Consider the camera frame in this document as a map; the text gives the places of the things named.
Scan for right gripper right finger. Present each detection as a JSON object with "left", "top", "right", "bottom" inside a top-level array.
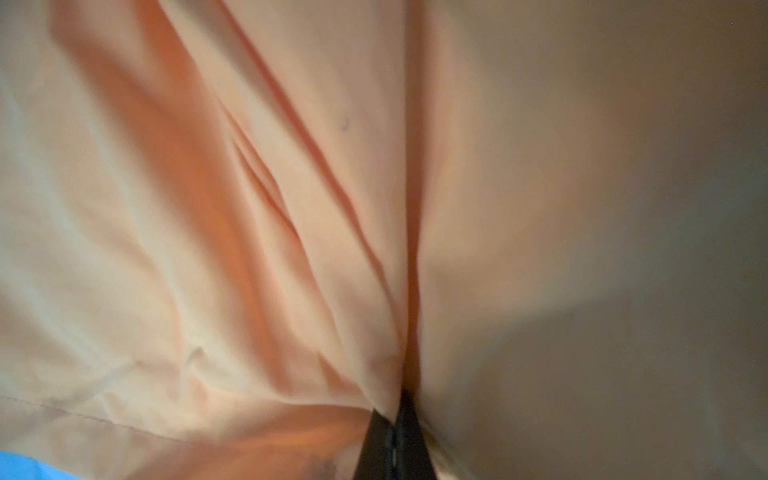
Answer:
[{"left": 393, "top": 390, "right": 437, "bottom": 480}]

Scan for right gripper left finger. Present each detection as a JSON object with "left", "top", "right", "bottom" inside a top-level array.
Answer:
[{"left": 353, "top": 410, "right": 396, "bottom": 480}]

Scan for orange shorts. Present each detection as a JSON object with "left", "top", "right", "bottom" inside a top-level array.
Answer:
[{"left": 1, "top": 1, "right": 767, "bottom": 479}]

